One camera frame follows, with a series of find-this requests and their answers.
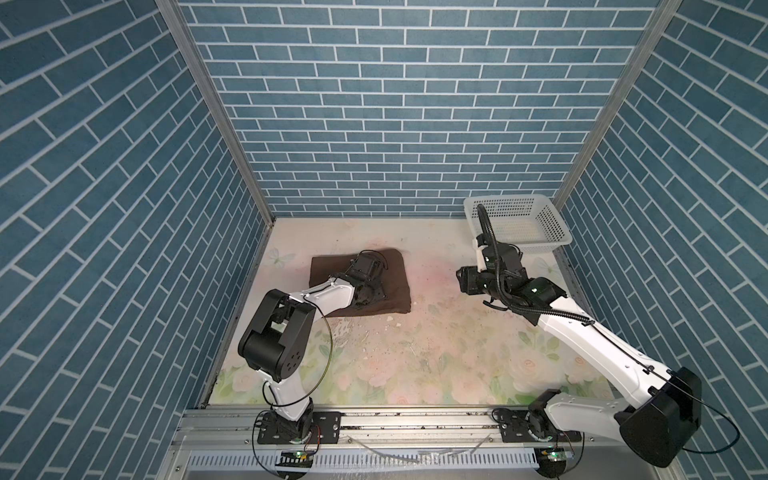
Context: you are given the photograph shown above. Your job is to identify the brown trousers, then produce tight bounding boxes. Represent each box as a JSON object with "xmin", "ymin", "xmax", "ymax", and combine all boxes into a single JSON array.
[{"xmin": 308, "ymin": 248, "xmax": 411, "ymax": 317}]

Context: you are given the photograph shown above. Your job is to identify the white plastic laundry basket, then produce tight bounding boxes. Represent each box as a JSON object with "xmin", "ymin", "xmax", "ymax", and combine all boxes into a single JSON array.
[{"xmin": 463, "ymin": 194, "xmax": 573, "ymax": 254}]

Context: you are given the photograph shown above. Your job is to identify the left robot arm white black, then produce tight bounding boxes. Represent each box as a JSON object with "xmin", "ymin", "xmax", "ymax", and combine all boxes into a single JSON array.
[{"xmin": 237, "ymin": 250, "xmax": 388, "ymax": 443}]

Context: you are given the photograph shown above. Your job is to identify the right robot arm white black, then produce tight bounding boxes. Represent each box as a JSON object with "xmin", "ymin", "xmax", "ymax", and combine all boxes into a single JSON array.
[{"xmin": 456, "ymin": 234, "xmax": 702, "ymax": 468}]

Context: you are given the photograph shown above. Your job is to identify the white perforated vent strip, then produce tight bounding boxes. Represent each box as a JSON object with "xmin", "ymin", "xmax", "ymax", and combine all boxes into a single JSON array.
[{"xmin": 187, "ymin": 447, "xmax": 539, "ymax": 473}]

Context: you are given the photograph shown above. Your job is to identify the black cable loop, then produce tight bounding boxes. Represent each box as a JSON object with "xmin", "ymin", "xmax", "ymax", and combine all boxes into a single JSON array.
[{"xmin": 476, "ymin": 203, "xmax": 541, "ymax": 313}]

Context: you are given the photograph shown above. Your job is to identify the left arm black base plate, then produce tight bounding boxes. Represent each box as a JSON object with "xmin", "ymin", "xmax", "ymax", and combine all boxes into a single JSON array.
[{"xmin": 255, "ymin": 410, "xmax": 341, "ymax": 445}]

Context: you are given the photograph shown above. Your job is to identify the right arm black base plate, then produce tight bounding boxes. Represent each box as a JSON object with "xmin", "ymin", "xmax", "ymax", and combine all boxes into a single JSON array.
[{"xmin": 490, "ymin": 407, "xmax": 583, "ymax": 445}]

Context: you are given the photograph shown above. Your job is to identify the aluminium mounting rail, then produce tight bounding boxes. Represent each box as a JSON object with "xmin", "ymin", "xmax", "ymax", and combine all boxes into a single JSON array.
[{"xmin": 165, "ymin": 406, "xmax": 637, "ymax": 470}]

